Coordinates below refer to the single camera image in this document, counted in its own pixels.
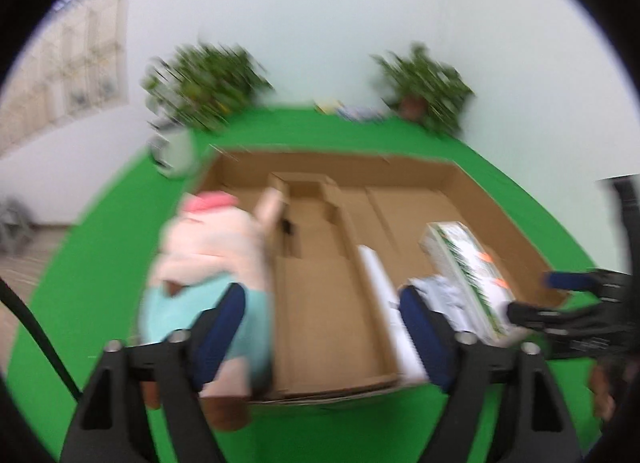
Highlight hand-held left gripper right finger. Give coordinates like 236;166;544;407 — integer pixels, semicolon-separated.
399;284;586;463

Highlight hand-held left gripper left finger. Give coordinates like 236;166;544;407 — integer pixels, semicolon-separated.
59;282;247;463

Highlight wall of framed certificates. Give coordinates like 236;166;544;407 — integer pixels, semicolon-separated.
0;0;129;154

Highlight grey plastic stool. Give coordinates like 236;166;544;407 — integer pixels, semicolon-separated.
0;198;37;256

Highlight small colourful packets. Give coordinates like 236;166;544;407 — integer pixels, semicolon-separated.
314;99;392;122

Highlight bushy potted plant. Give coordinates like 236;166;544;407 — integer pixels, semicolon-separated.
142;43;276;134

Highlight white round object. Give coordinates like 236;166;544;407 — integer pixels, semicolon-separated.
149;127;197;178

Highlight green and white carton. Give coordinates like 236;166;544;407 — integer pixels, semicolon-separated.
419;222;526;346

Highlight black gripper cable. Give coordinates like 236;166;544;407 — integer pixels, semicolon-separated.
0;278;83;401

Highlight person's right hand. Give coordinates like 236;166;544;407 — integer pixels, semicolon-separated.
589;362;622;421

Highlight large shallow cardboard box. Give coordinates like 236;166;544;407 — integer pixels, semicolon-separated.
192;145;571;406

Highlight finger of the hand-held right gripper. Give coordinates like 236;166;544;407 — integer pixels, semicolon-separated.
506;300;618;341
544;268;630;295

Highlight green tablecloth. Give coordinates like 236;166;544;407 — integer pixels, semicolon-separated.
7;105;616;463

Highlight pink pig plush toy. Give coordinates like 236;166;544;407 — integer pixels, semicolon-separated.
137;190;281;431

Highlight potted plant with brown pot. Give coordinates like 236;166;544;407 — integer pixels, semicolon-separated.
372;43;476;137

